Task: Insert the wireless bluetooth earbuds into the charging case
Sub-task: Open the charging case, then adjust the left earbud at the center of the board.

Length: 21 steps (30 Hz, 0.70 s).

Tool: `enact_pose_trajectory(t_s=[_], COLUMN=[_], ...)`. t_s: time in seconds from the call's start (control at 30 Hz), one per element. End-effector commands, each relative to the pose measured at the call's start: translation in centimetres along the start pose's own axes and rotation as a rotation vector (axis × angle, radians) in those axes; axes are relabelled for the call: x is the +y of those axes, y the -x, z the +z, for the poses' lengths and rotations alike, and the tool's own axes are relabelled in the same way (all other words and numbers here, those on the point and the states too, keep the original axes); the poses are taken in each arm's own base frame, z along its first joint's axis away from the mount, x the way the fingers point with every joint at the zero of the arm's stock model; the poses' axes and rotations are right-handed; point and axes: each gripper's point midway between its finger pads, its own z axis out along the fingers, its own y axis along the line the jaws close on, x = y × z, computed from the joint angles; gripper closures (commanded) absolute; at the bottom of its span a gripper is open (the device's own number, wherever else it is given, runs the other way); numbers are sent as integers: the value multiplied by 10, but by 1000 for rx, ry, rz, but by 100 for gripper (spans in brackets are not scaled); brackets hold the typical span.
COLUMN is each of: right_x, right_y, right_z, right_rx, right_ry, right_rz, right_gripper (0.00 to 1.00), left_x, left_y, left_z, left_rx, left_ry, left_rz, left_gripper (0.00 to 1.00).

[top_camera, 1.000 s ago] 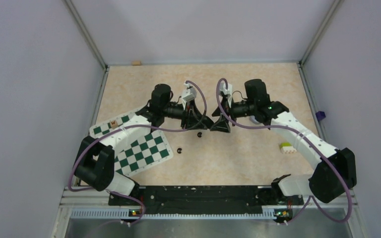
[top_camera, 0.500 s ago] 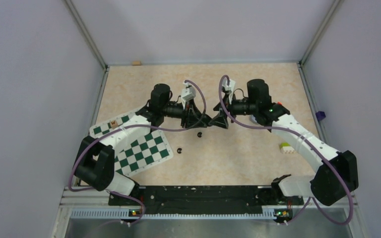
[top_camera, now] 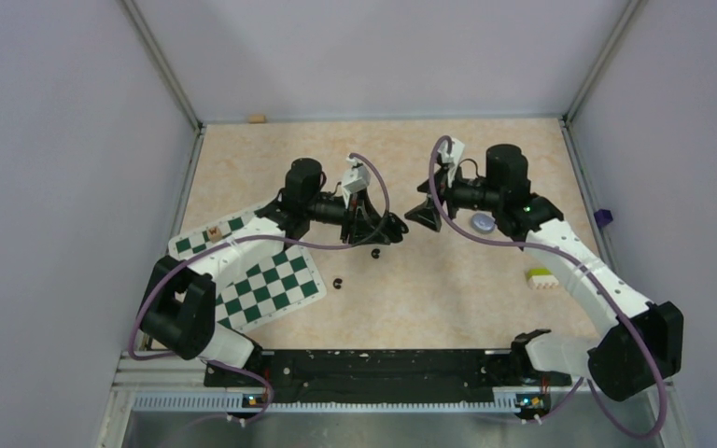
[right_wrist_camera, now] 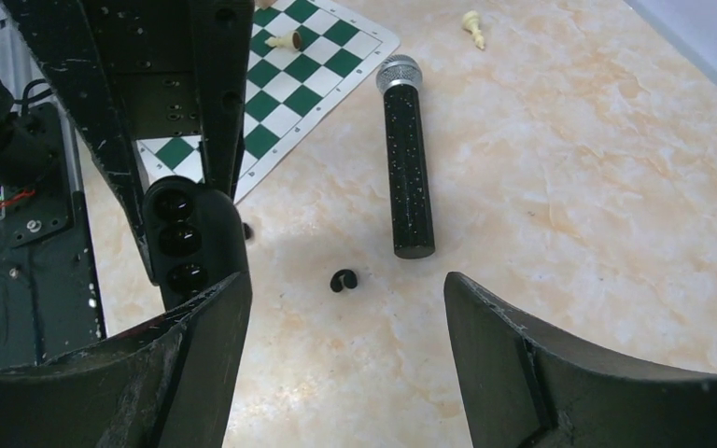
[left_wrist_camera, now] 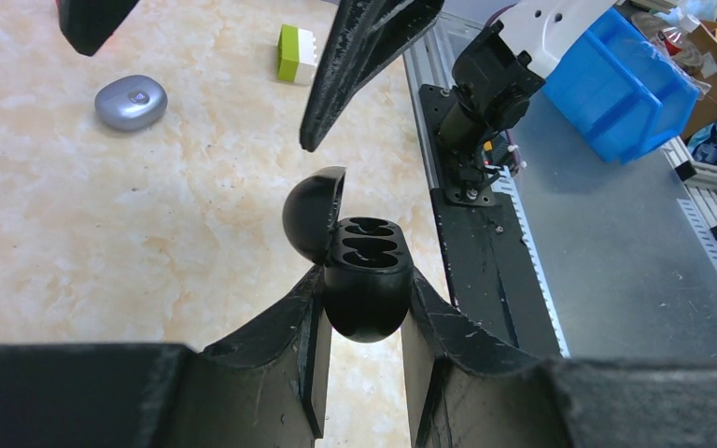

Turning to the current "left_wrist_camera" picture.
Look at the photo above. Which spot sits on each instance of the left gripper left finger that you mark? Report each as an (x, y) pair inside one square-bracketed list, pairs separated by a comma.
[(263, 385)]

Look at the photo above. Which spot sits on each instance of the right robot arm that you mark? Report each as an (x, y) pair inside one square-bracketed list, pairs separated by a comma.
[(494, 76)]

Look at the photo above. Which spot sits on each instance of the black earbud case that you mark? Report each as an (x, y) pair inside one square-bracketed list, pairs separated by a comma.
[(368, 271)]

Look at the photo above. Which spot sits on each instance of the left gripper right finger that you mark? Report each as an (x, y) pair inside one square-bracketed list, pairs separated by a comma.
[(467, 388)]

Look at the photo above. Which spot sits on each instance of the green white toy brick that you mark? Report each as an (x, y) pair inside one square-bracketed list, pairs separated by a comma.
[(296, 55)]

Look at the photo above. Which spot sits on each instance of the cardboard box with clutter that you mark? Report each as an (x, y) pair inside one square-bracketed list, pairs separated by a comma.
[(698, 59)]

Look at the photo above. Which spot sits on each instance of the blue plastic bin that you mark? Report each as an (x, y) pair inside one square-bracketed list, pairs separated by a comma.
[(623, 96)]

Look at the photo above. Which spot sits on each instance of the lavender earbud charging case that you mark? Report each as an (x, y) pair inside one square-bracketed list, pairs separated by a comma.
[(131, 103)]

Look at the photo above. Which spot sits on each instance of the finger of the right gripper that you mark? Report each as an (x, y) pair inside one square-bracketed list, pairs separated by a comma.
[(365, 37), (88, 24)]

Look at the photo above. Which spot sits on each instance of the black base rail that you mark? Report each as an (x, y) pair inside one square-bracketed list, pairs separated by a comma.
[(488, 256)]

